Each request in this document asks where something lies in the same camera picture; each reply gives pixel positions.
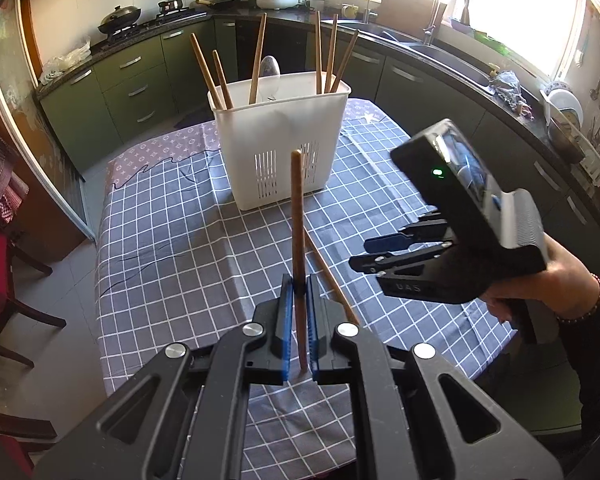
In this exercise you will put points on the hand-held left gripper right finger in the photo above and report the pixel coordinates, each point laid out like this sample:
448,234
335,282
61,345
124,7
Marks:
314,330

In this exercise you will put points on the green kitchen cabinets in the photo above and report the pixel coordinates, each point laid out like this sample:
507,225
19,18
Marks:
130,85

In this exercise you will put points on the frying pan with lid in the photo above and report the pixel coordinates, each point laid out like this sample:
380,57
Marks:
222,1

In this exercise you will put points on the kitchen window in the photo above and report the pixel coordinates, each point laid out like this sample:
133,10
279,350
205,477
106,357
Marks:
505,0

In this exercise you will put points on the white plastic utensil holder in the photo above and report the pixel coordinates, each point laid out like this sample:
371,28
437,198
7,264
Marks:
280,130

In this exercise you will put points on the small steel faucet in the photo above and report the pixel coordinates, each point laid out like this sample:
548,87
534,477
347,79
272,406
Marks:
367,2

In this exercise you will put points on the pale mug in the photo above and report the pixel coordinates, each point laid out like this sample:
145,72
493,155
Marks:
349,11

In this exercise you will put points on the white plastic bag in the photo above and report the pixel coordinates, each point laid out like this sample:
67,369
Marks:
65,62

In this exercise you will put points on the white dish rack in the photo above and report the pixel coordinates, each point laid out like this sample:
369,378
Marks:
592,160

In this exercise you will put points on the purple patterned tablecloth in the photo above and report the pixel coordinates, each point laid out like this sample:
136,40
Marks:
150,155

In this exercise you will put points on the black pot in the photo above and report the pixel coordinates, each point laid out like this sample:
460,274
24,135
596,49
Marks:
172,5

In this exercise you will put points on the steel bowl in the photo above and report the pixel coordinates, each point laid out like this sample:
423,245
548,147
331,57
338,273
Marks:
565,142

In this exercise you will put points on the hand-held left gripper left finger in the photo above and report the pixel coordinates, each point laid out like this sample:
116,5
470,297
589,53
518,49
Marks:
287,330

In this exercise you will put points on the black wok with lid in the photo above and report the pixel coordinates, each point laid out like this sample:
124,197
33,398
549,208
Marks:
120,16

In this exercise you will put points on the blue checked tablecloth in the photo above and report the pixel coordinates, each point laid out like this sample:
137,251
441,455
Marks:
180,240

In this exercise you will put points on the gas stove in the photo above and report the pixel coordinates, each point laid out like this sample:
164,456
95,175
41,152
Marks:
155,24

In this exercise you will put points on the patterned dishcloth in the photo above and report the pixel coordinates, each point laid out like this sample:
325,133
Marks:
510,92

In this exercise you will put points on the brown cutting board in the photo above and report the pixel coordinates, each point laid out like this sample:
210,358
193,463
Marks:
410,7

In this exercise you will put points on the tall steel faucet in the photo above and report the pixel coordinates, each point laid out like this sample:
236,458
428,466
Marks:
432,15

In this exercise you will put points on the glass sliding door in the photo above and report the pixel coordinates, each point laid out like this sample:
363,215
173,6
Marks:
10,75

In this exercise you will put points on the person's right hand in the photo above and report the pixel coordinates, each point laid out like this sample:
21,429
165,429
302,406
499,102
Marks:
565,275

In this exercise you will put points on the white plate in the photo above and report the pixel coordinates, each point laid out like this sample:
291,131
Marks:
565,105

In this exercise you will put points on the black kitchen countertop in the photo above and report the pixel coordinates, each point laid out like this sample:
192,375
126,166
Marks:
517,127

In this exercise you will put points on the wooden chair with red cushion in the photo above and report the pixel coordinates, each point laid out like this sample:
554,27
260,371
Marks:
10,430
0,270

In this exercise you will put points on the translucent plastic spoon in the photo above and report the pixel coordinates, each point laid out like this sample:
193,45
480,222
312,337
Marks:
270,67

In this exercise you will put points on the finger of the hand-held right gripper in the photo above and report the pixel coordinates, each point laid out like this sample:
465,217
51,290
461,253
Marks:
410,240
400,262

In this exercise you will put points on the wooden chopstick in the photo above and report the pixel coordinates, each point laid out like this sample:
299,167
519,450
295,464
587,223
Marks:
345,60
297,210
222,80
319,50
331,50
325,265
258,55
205,67

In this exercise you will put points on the steel kitchen sink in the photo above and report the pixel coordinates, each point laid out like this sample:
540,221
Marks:
445,60

